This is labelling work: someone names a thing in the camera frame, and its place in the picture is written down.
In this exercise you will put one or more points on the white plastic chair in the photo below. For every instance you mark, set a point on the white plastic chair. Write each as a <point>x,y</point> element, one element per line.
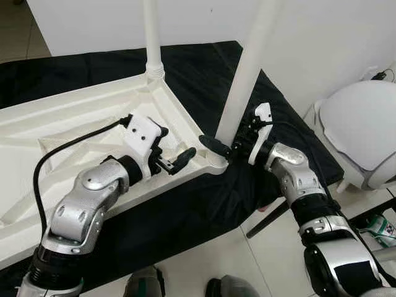
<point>365,124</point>

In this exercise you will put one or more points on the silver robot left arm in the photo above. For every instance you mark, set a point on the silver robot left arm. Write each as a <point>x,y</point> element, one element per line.
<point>80,210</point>

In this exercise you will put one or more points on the black wall plug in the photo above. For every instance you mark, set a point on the black wall plug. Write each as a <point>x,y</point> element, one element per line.
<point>378,75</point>

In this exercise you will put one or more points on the black table cloth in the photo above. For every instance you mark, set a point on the black table cloth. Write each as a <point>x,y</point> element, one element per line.
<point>291,154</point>

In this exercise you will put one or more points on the green white packet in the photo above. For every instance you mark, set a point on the green white packet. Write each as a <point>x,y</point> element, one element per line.
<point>382,226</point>

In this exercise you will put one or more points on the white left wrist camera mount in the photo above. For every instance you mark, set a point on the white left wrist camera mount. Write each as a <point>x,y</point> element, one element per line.
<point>141,136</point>

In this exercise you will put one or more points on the white plastic table top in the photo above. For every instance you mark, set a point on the white plastic table top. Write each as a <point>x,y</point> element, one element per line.
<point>37,136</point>

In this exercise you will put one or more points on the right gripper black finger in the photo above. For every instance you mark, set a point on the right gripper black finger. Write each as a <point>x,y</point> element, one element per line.
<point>215,145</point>

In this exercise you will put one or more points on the grey green robot left leg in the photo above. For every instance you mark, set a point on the grey green robot left leg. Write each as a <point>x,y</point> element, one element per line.
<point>143,283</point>

